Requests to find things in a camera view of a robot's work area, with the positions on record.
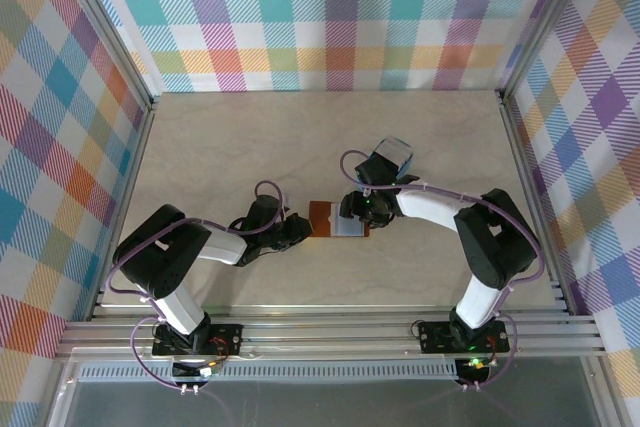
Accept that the brown leather card holder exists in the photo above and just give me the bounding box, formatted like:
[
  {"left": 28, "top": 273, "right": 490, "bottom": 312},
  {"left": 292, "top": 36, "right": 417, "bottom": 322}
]
[{"left": 307, "top": 199, "right": 372, "bottom": 240}]

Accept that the stack of cards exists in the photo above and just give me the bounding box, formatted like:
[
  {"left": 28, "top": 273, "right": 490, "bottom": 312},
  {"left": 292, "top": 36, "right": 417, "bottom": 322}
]
[{"left": 372, "top": 137, "right": 414, "bottom": 168}]

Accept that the blue plastic card tray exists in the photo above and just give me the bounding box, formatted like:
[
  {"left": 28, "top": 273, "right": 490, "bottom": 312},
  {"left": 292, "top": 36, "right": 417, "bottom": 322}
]
[{"left": 368, "top": 136, "right": 417, "bottom": 173}]

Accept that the grey metal panel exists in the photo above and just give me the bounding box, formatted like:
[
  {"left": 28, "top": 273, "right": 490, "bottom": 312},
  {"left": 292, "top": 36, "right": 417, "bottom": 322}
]
[{"left": 47, "top": 356, "right": 624, "bottom": 427}]

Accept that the purple cable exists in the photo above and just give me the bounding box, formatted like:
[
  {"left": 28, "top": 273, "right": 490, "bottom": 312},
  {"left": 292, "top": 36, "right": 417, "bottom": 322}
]
[
  {"left": 108, "top": 179, "right": 287, "bottom": 394},
  {"left": 339, "top": 148, "right": 546, "bottom": 393}
]

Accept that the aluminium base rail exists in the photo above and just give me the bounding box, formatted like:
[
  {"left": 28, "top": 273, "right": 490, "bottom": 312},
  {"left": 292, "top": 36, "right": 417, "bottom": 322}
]
[{"left": 57, "top": 304, "right": 609, "bottom": 361}]

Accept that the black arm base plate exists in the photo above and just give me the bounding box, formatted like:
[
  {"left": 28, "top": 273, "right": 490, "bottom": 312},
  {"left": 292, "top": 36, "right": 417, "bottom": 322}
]
[
  {"left": 151, "top": 322, "right": 245, "bottom": 358},
  {"left": 417, "top": 319, "right": 511, "bottom": 354}
]

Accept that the aluminium side rail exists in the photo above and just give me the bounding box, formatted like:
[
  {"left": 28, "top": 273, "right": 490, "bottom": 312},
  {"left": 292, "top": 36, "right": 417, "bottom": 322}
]
[
  {"left": 87, "top": 96, "right": 161, "bottom": 323},
  {"left": 496, "top": 91, "right": 575, "bottom": 316}
]

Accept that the grey slotted cable duct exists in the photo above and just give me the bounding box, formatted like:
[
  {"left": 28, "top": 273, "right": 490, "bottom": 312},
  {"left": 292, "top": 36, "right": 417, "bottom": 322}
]
[{"left": 74, "top": 364, "right": 461, "bottom": 383}]

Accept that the aluminium frame post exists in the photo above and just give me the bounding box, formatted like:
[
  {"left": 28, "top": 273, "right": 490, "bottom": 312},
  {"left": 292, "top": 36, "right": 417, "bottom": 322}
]
[
  {"left": 47, "top": 0, "right": 160, "bottom": 116},
  {"left": 494, "top": 0, "right": 604, "bottom": 106}
]

